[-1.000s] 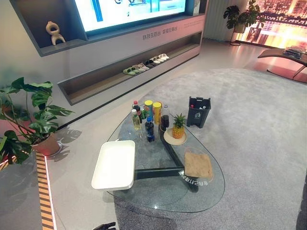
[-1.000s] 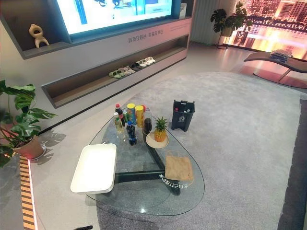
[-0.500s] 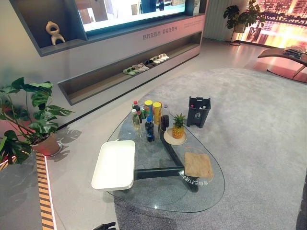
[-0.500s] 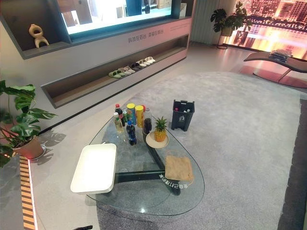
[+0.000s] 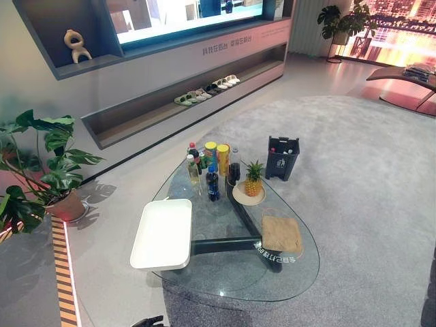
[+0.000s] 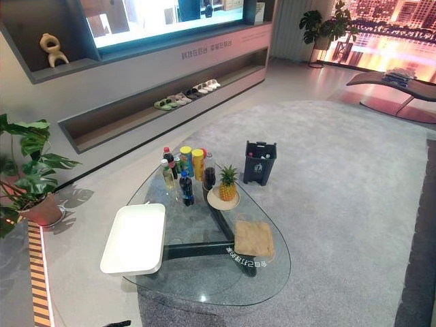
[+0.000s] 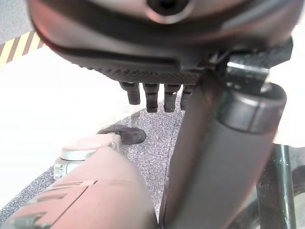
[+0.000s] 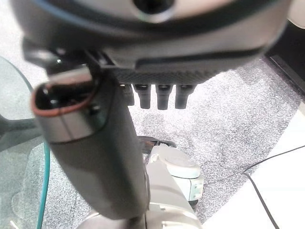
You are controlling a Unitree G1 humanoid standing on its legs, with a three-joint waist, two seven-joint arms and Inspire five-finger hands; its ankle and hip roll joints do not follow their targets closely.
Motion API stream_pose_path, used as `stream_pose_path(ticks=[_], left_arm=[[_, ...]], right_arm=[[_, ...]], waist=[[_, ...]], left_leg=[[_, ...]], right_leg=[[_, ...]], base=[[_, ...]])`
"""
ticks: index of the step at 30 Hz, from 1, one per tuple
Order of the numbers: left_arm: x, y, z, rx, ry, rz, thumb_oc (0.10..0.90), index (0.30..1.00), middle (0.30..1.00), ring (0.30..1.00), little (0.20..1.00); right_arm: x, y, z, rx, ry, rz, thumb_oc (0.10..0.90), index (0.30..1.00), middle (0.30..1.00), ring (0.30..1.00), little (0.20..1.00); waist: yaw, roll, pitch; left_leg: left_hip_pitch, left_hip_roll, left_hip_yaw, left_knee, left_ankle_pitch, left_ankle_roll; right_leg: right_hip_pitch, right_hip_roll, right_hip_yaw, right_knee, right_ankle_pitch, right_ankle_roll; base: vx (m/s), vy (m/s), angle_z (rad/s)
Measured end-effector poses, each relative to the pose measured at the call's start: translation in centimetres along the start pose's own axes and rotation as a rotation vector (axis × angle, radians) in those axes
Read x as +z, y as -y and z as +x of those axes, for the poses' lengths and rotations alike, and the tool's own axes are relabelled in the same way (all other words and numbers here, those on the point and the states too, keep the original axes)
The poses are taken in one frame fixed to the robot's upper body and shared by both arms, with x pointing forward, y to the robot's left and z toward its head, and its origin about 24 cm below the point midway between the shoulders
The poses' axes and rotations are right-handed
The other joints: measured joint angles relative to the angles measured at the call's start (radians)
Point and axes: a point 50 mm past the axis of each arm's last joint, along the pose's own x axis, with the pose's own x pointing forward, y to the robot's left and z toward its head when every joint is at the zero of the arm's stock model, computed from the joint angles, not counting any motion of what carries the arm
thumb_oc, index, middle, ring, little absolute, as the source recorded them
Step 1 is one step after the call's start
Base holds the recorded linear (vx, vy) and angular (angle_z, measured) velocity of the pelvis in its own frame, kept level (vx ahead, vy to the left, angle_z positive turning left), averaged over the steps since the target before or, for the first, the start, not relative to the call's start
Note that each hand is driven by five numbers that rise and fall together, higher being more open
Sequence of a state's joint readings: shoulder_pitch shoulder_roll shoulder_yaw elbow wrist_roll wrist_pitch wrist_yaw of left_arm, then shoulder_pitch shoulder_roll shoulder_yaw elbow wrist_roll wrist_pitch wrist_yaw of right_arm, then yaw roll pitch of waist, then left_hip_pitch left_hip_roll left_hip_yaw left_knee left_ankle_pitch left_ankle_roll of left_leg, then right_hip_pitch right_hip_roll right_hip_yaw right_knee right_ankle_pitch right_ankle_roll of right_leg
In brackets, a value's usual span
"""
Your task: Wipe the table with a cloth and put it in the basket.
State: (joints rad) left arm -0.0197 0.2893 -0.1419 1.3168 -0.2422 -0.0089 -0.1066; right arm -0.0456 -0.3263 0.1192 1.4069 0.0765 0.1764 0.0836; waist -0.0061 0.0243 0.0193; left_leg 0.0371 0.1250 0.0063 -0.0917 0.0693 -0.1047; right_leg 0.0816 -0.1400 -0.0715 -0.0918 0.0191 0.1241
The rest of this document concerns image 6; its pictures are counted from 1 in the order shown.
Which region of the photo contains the beige cleaning cloth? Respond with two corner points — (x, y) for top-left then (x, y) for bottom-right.
(234, 219), (277, 258)

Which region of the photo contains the white rectangular basket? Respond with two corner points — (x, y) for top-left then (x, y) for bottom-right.
(99, 203), (167, 277)

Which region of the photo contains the yellow black striped strip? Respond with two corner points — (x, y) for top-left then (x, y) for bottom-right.
(27, 219), (52, 327)

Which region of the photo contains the black table base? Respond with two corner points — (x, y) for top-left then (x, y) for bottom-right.
(159, 183), (270, 279)

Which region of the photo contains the blue label cola bottle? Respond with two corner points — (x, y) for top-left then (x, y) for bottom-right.
(178, 170), (195, 207)

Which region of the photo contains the green cap pale drink bottle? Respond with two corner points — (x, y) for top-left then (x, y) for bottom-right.
(160, 159), (177, 192)

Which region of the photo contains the beige round plate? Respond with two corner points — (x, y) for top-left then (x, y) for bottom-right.
(206, 186), (242, 211)

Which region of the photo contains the potted monstera terracotta pot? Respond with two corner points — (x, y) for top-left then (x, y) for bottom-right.
(0, 113), (83, 228)

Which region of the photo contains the red cap cola bottle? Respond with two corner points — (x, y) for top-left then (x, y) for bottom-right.
(162, 146), (179, 181)

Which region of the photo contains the pineapple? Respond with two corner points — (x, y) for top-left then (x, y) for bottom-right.
(217, 164), (239, 202)

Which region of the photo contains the dark cola bottle clear top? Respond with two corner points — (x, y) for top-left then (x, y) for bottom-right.
(202, 151), (217, 190)

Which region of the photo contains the green chips can yellow lid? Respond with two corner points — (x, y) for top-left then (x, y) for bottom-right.
(179, 145), (196, 178)

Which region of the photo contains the dark blue trash bin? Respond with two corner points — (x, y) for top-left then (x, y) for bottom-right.
(243, 140), (278, 186)

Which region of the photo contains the green slippers pair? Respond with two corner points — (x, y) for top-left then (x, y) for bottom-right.
(153, 97), (178, 111)

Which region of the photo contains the pink slippers pair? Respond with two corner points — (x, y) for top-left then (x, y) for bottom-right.
(166, 94), (193, 106)

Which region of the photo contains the black slippers pair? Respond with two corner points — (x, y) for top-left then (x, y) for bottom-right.
(183, 87), (206, 100)

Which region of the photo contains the grey carpet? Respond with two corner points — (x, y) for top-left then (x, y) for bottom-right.
(136, 99), (429, 327)

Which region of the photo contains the beige abstract sculpture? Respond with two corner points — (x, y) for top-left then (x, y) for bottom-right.
(39, 32), (70, 69)

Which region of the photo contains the large television screen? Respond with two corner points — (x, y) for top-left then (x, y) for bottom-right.
(79, 0), (247, 49)

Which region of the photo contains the grey curtain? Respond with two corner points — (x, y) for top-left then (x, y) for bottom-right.
(270, 0), (337, 64)

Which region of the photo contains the tall monstera on stand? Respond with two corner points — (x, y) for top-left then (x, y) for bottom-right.
(298, 0), (360, 69)

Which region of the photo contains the brown curved lounge chair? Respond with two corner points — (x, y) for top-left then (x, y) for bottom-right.
(346, 69), (436, 123)

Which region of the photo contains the folded clothes pile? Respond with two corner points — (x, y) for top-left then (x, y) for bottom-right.
(384, 67), (415, 86)

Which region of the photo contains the grey wall shelf unit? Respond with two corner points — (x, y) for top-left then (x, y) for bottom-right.
(0, 0), (277, 155)

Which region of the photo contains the city skyline wall display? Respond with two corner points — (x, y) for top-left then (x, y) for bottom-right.
(316, 0), (436, 84)

